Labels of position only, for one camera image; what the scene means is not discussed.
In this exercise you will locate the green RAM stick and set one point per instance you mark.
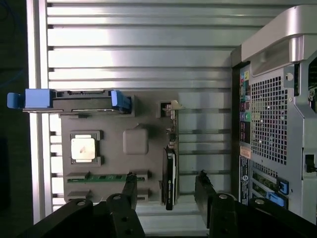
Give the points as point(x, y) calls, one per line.
point(104, 177)

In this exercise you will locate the blue card retention clip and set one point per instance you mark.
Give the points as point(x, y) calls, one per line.
point(276, 199)
point(283, 186)

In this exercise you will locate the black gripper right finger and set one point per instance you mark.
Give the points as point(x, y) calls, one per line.
point(223, 218)

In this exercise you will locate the hard disk with blue caddy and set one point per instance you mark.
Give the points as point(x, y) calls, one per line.
point(81, 102)

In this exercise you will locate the grey parts rack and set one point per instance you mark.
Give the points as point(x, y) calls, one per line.
point(114, 161)

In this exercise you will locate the grey PC case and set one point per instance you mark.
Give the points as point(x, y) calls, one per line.
point(267, 111)

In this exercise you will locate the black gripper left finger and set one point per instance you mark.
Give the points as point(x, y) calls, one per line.
point(123, 218)

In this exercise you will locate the silver CPU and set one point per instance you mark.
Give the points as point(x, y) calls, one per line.
point(83, 148)

